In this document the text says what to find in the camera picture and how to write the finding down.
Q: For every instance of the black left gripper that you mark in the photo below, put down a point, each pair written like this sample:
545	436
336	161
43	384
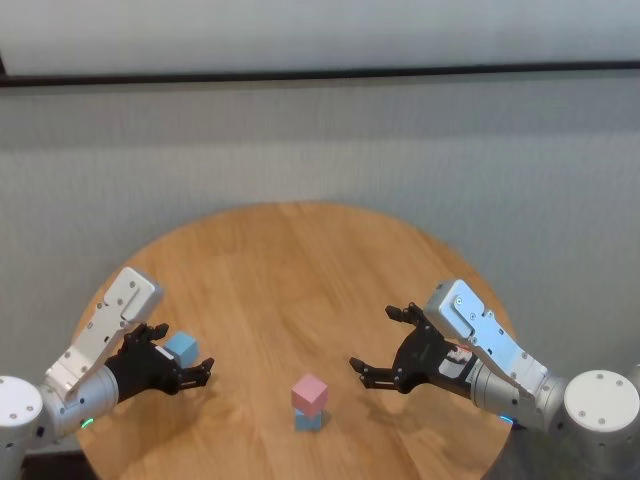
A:
142	370

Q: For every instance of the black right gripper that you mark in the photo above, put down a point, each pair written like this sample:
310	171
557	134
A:
430	360

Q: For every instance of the blue building block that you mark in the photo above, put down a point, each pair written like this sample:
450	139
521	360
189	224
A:
307	422
182	349

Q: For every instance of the pink building block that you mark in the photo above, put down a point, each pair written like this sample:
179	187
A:
309	392

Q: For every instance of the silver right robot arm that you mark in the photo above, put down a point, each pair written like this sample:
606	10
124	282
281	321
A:
590	410

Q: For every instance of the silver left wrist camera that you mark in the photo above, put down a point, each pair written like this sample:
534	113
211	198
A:
120	310

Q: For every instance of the black wall rail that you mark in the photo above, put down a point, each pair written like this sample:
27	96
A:
320	75

